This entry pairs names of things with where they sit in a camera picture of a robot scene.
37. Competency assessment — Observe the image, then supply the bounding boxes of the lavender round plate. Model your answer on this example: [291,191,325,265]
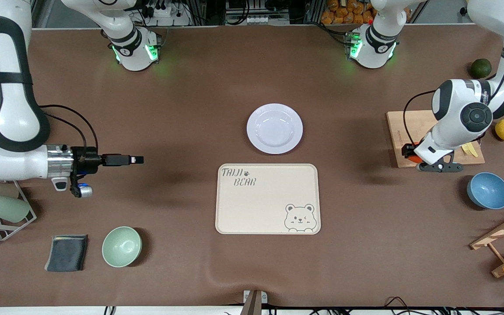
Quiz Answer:
[246,103,304,155]

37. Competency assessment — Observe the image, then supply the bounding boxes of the bamboo cutting board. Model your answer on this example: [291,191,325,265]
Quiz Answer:
[386,110,485,168]

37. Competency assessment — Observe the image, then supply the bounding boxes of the mint green bowl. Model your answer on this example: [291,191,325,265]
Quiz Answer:
[101,226,142,268]

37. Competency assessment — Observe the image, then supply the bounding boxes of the blue bowl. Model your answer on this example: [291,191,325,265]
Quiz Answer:
[467,172,504,210]

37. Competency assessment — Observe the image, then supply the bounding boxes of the mint green cup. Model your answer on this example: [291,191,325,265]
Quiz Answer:
[0,194,31,223]

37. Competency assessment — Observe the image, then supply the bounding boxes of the dark grey folded cloth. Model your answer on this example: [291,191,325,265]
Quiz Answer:
[44,234,88,273]

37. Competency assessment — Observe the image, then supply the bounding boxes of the green round fruit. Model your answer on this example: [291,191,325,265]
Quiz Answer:
[471,58,493,80]

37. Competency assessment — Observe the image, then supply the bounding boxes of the wooden mug rack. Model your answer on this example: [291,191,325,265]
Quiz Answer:
[469,206,504,278]

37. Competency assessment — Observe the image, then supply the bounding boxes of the cream bear print tray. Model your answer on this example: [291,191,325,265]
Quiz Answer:
[215,164,321,235]

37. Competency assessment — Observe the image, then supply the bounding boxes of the white power strip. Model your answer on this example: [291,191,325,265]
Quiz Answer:
[146,3,191,27]

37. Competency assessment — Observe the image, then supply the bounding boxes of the bag of orange snacks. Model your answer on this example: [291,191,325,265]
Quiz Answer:
[321,0,375,25]

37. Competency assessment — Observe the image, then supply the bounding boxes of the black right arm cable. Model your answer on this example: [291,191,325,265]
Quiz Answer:
[38,104,100,152]

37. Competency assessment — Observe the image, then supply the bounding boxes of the grey wire cup rack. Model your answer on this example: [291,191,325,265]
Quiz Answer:
[0,175,37,242]

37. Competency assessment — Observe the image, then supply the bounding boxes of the black floor cable bundle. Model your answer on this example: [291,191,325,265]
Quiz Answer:
[383,297,504,315]

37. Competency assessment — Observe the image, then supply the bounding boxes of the metal camera mount clamp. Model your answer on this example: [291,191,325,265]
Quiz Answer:
[240,290,268,315]

